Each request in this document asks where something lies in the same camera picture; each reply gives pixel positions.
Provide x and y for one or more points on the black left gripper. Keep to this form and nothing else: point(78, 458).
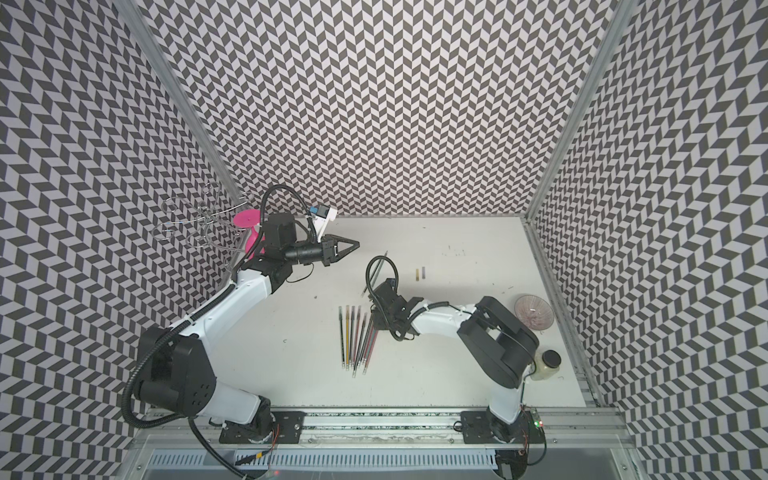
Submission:
point(329, 245)

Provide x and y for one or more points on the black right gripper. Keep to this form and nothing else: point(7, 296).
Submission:
point(378, 317)

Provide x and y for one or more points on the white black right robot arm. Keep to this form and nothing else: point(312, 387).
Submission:
point(503, 347)

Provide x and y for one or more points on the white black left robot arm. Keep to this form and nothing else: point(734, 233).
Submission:
point(173, 377)

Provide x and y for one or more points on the dark blue pencil purple cap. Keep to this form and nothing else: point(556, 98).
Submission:
point(361, 339)

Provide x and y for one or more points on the black pencil purple cap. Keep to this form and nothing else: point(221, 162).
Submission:
point(353, 315)

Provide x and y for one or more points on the teal pencil clear cap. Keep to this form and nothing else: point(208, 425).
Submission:
point(371, 337)

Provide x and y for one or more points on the pink plastic wine glass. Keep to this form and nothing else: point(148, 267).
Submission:
point(250, 221)

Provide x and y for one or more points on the clear pink glass dish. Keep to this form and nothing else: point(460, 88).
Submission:
point(534, 312)

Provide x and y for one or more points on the small jar black lid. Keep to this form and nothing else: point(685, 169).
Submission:
point(547, 363)

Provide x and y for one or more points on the wire glass rack stand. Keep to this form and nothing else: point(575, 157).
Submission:
point(204, 222)

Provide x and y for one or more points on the aluminium corner post left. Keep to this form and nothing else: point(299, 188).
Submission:
point(131, 15)

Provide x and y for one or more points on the aluminium corner post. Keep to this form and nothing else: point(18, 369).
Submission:
point(604, 54)
point(131, 15)

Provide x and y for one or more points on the aluminium corner post right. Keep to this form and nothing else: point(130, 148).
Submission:
point(604, 54)

